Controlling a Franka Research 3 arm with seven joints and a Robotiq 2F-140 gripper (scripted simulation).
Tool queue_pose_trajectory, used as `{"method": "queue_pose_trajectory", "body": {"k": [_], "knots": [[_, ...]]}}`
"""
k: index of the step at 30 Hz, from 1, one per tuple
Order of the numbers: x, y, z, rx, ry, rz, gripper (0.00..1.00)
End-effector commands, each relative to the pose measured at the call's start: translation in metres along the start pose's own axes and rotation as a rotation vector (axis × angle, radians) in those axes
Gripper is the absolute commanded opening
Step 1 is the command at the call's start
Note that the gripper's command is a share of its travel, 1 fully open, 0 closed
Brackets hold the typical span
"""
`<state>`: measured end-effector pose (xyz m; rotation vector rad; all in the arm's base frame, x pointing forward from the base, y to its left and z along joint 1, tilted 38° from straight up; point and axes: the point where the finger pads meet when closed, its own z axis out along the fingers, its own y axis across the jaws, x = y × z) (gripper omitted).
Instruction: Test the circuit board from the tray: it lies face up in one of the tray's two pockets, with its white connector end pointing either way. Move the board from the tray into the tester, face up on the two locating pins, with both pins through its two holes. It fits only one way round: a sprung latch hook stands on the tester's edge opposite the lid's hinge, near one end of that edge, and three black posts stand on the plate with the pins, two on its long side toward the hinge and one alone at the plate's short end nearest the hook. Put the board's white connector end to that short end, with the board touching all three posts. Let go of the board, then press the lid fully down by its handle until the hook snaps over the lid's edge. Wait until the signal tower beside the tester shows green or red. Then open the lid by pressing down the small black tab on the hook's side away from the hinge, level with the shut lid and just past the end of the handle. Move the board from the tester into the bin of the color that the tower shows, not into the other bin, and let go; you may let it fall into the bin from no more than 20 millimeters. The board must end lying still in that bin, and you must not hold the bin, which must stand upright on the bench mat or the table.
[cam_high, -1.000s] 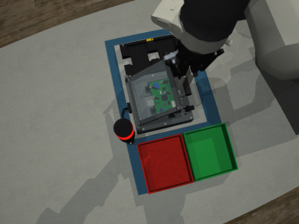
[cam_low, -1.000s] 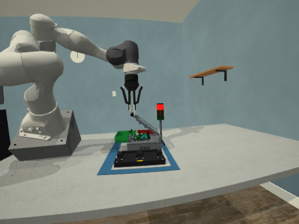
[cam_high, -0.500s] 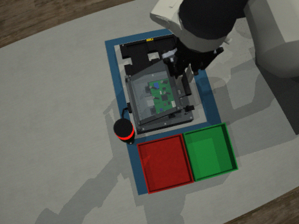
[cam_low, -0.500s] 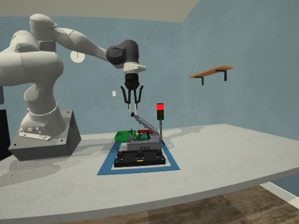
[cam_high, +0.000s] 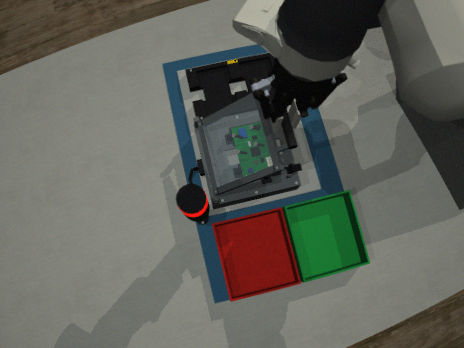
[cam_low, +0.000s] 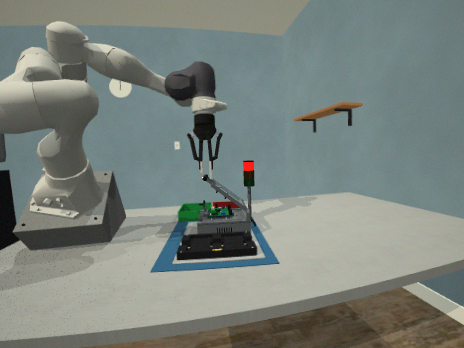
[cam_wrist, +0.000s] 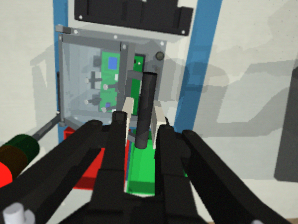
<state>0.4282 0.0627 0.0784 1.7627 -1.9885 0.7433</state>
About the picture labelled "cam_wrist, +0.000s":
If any green circuit board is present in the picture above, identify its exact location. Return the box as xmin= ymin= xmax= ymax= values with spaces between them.
xmin=131 ymin=56 xmax=143 ymax=115

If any green open-top bin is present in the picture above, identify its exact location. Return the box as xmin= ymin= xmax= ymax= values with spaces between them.
xmin=126 ymin=131 xmax=155 ymax=195

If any red open-top bin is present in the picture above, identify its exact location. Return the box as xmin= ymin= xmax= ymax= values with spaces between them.
xmin=64 ymin=126 xmax=130 ymax=190

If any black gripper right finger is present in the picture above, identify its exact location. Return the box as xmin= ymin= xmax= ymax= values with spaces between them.
xmin=150 ymin=100 xmax=292 ymax=224

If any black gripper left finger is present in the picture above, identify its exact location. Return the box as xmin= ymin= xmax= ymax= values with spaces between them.
xmin=0 ymin=97 xmax=133 ymax=224

